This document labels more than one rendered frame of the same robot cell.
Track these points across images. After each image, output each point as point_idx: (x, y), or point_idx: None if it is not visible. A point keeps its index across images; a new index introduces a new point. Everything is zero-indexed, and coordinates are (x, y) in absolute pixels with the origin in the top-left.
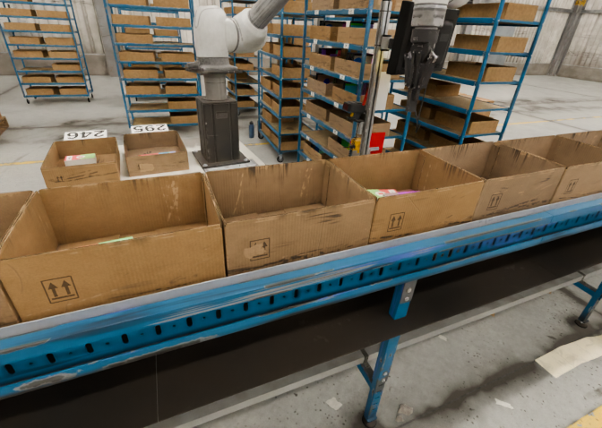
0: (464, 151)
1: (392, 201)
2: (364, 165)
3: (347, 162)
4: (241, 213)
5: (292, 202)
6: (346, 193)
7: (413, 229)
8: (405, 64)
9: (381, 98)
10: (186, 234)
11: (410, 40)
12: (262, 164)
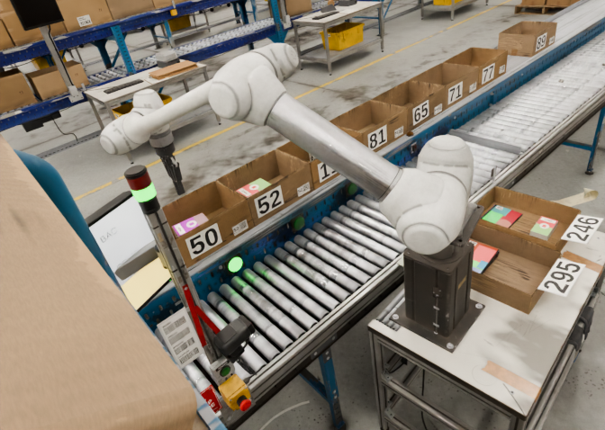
0: None
1: (207, 187)
2: (221, 220)
3: (233, 210)
4: (299, 197)
5: (272, 211)
6: None
7: (196, 214)
8: (179, 168)
9: (184, 347)
10: (285, 145)
11: (175, 148)
12: (369, 323)
